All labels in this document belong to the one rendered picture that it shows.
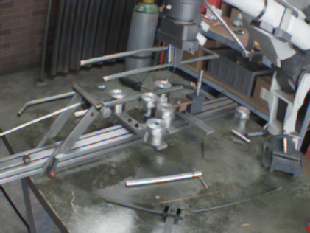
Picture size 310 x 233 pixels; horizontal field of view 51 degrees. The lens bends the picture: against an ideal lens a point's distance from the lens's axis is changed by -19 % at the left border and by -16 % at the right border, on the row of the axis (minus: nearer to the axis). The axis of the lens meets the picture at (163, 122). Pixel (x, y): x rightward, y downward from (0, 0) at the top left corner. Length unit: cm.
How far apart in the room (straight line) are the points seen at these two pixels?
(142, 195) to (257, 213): 28
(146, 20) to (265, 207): 216
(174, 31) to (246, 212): 46
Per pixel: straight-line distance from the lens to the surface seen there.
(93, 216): 78
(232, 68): 261
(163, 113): 102
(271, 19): 94
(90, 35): 361
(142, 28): 286
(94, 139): 97
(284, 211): 91
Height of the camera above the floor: 143
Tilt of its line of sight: 29 degrees down
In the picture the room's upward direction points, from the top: 10 degrees clockwise
